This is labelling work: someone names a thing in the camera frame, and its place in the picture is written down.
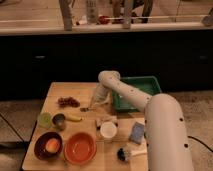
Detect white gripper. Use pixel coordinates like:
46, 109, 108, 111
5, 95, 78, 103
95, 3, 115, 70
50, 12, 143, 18
89, 84, 109, 109

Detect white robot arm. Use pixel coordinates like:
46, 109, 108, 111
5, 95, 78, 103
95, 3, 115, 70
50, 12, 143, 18
90, 70, 194, 171

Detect red bowl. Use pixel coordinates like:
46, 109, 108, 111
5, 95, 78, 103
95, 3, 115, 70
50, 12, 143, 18
64, 132, 97, 165

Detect dark brown bowl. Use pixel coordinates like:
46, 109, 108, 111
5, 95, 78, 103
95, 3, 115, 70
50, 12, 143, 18
34, 132, 63, 160

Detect yellow banana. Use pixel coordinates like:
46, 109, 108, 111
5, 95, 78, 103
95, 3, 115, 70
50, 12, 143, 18
65, 114, 82, 122

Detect white cup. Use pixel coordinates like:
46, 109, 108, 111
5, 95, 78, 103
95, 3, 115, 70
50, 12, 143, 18
100, 121, 117, 139

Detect bunch of dark grapes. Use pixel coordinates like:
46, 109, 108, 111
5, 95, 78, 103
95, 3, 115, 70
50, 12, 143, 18
58, 97, 80, 107

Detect blue sponge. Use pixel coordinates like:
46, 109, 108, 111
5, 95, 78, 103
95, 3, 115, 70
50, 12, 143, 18
129, 122, 144, 144

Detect green plastic tray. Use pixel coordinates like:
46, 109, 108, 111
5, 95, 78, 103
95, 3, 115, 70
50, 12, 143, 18
112, 76, 161, 113

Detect orange peach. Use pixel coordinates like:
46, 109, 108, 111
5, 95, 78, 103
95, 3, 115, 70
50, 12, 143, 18
45, 138, 60, 154

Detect black cable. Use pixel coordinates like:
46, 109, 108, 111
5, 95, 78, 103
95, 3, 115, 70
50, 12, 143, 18
188, 134, 213, 154

